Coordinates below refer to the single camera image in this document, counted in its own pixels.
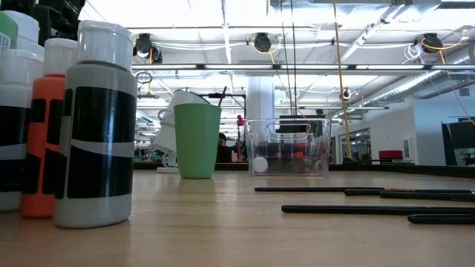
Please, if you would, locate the clear plastic bin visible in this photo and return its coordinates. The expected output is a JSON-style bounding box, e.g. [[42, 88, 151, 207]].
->
[[244, 117, 333, 177]]

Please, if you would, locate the small white paint bottle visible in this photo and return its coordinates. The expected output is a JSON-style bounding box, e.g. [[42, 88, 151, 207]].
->
[[0, 48, 45, 213], [252, 156, 269, 174]]

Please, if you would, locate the green plastic cup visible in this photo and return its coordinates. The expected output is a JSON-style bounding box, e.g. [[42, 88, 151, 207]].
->
[[173, 102, 223, 180]]

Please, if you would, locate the red paint bottle white cap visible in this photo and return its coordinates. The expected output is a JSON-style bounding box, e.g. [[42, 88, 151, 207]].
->
[[295, 142, 311, 164]]

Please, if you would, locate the black paintbrush gold ferrule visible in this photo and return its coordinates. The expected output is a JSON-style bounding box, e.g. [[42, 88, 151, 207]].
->
[[254, 186, 413, 193], [407, 214, 475, 225], [281, 204, 475, 217]]

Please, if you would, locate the black paintbrush silver ferrule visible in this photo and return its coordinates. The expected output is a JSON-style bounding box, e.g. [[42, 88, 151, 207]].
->
[[343, 188, 475, 197], [379, 191, 475, 203]]

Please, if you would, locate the grey paint bottle white cap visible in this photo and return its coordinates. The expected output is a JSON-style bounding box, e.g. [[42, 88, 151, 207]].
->
[[53, 20, 139, 229]]

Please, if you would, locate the orange paint bottle white cap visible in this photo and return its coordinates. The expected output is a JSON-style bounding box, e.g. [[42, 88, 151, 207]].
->
[[20, 38, 79, 219]]

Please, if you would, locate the large white paint bottle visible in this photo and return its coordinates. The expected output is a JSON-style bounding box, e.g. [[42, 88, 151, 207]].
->
[[2, 10, 45, 56]]

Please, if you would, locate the large green paint bottle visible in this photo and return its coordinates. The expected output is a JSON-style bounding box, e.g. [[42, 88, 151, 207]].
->
[[0, 10, 19, 51]]

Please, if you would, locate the person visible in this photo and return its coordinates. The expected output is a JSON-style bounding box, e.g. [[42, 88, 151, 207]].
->
[[217, 132, 234, 163]]

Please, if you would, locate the white building column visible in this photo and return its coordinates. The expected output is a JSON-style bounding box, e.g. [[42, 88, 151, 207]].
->
[[246, 76, 276, 122]]

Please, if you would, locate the long ceiling light bar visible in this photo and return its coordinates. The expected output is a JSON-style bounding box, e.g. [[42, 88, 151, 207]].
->
[[131, 63, 475, 71]]

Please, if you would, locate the white tilted pitcher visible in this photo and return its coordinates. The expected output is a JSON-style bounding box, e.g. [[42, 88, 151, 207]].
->
[[153, 88, 211, 174]]

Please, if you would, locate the black partition panel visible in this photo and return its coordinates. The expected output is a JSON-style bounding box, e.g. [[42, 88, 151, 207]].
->
[[440, 120, 475, 167]]

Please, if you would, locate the black hanging cable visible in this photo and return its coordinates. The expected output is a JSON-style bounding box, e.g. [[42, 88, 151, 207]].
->
[[278, 0, 298, 118]]

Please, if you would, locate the yellow hanging cable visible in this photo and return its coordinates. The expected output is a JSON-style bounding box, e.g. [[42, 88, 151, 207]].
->
[[332, 0, 353, 162]]

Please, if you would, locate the silver ceiling duct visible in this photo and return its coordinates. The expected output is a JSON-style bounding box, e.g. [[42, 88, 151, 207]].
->
[[365, 47, 475, 107]]

